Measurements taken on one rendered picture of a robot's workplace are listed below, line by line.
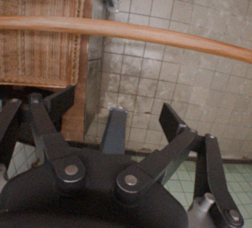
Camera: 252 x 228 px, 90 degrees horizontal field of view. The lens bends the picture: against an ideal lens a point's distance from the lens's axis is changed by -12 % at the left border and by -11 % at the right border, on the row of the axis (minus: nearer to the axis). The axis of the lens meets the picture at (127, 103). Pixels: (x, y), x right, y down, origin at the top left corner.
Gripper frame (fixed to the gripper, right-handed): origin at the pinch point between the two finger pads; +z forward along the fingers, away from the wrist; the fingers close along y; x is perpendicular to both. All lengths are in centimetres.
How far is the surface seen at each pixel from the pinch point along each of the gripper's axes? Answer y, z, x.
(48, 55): -51, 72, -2
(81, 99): -26, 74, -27
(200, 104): 91, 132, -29
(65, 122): -37, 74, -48
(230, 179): 146, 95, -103
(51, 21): -15.7, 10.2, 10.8
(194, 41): 12.3, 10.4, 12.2
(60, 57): -42, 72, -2
